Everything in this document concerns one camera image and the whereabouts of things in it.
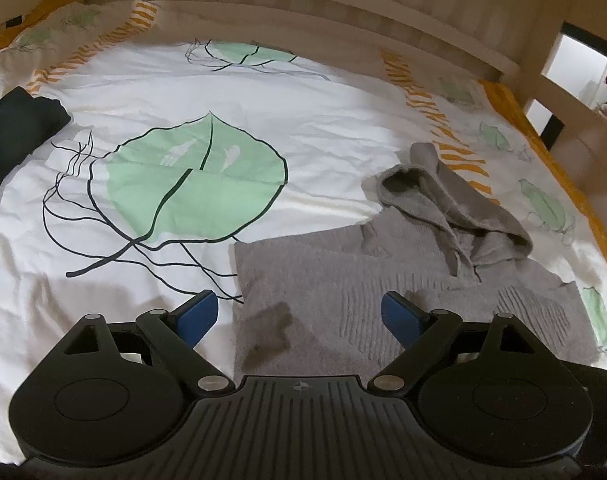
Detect leaf print bed cover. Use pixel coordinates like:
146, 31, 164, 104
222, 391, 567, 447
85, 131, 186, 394
0, 35, 607, 466

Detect leaf print pillow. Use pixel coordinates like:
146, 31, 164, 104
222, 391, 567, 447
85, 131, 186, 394
0, 0, 162, 111

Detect dark folded garment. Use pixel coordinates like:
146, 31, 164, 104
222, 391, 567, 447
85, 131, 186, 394
0, 86, 72, 208

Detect grey hoodie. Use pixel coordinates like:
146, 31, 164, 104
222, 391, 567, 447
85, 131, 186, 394
232, 142, 599, 378

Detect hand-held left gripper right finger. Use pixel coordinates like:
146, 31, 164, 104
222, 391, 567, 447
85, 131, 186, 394
367, 291, 553, 394

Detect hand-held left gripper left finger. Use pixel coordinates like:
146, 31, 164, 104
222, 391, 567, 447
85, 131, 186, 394
58, 289, 236, 395

